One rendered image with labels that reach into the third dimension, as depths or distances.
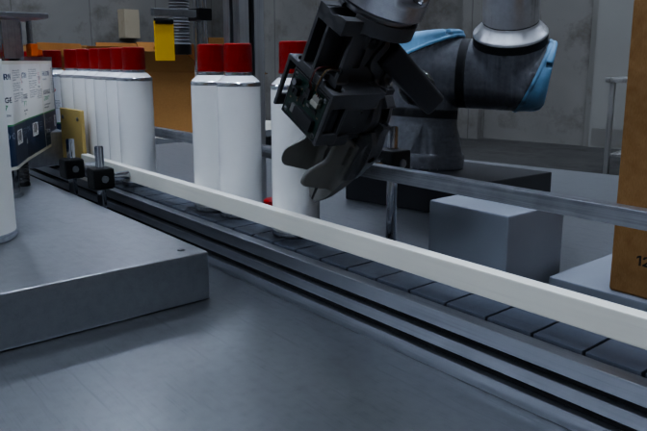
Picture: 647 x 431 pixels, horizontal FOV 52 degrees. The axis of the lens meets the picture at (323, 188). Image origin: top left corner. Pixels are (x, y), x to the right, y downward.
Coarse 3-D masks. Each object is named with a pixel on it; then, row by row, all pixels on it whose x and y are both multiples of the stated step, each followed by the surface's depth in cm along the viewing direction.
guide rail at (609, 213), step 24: (264, 144) 83; (384, 168) 65; (408, 168) 64; (456, 192) 59; (480, 192) 57; (504, 192) 55; (528, 192) 53; (552, 192) 53; (576, 216) 50; (600, 216) 49; (624, 216) 47
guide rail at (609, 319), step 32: (192, 192) 81; (224, 192) 77; (288, 224) 66; (320, 224) 62; (384, 256) 56; (416, 256) 53; (448, 256) 52; (480, 288) 48; (512, 288) 46; (544, 288) 44; (576, 320) 43; (608, 320) 41; (640, 320) 40
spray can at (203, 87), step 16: (208, 48) 79; (208, 64) 80; (192, 80) 81; (208, 80) 79; (192, 96) 81; (208, 96) 80; (192, 112) 82; (208, 112) 80; (208, 128) 80; (208, 144) 81; (208, 160) 81; (208, 176) 81; (208, 208) 82
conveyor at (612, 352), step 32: (160, 192) 94; (224, 224) 76; (256, 224) 76; (320, 256) 64; (352, 256) 64; (416, 288) 55; (448, 288) 55; (512, 320) 48; (544, 320) 48; (576, 352) 43; (608, 352) 43; (640, 352) 43
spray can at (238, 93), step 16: (224, 48) 76; (240, 48) 76; (224, 64) 77; (240, 64) 76; (224, 80) 76; (240, 80) 76; (256, 80) 77; (224, 96) 76; (240, 96) 76; (256, 96) 77; (224, 112) 77; (240, 112) 76; (256, 112) 77; (224, 128) 77; (240, 128) 77; (256, 128) 78; (224, 144) 77; (240, 144) 77; (256, 144) 78; (224, 160) 78; (240, 160) 77; (256, 160) 78; (224, 176) 78; (240, 176) 78; (256, 176) 79; (240, 192) 78; (256, 192) 79
